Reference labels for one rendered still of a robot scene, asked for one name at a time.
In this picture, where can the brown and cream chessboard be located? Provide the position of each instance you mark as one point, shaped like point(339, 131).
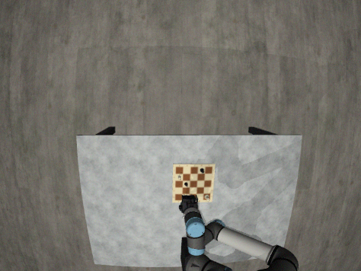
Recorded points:
point(199, 184)

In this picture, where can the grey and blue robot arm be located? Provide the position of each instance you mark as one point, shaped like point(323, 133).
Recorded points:
point(276, 257)

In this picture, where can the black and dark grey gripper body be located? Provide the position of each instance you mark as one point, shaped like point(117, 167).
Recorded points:
point(189, 199)

